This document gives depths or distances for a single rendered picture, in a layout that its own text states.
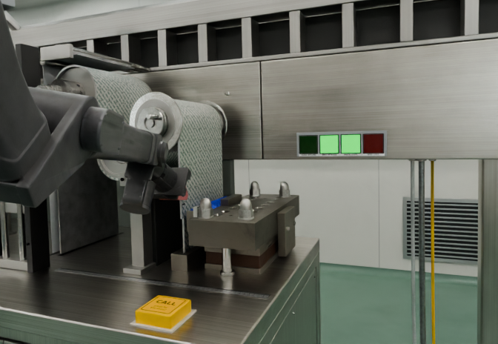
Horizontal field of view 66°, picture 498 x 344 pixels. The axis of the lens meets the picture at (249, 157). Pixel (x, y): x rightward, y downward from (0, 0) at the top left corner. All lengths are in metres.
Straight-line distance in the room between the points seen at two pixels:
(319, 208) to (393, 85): 2.54
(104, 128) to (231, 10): 0.97
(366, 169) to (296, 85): 2.37
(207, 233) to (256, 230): 0.11
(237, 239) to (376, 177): 2.70
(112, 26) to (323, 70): 0.77
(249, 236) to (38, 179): 0.59
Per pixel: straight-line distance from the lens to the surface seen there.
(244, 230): 0.84
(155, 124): 0.93
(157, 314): 0.70
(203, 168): 1.03
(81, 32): 1.60
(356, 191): 3.50
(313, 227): 3.62
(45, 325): 0.84
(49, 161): 0.31
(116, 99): 1.13
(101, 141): 0.36
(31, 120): 0.30
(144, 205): 0.76
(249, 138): 1.20
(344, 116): 1.13
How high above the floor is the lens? 1.21
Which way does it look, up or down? 3 degrees down
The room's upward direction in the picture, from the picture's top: 1 degrees counter-clockwise
